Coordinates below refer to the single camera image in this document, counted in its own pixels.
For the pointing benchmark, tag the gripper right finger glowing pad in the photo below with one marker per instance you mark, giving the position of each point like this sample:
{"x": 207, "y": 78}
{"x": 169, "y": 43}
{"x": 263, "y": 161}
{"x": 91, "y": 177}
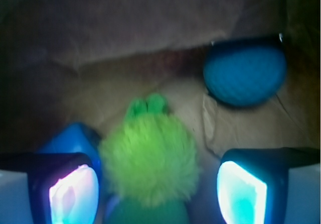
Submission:
{"x": 279, "y": 185}

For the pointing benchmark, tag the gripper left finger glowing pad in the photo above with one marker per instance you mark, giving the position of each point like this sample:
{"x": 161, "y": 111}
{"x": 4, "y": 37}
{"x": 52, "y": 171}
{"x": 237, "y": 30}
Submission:
{"x": 48, "y": 188}

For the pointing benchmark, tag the blue textured ball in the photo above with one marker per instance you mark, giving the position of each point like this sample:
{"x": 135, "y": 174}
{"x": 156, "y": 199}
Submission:
{"x": 244, "y": 75}

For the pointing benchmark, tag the blue plastic cylinder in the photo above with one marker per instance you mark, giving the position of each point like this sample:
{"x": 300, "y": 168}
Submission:
{"x": 76, "y": 138}

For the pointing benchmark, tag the green plush turtle toy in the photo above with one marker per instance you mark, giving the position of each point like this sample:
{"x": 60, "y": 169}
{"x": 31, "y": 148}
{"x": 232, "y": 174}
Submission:
{"x": 151, "y": 164}

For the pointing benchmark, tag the brown paper bag bin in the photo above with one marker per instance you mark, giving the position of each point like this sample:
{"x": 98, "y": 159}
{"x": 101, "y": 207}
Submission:
{"x": 65, "y": 61}

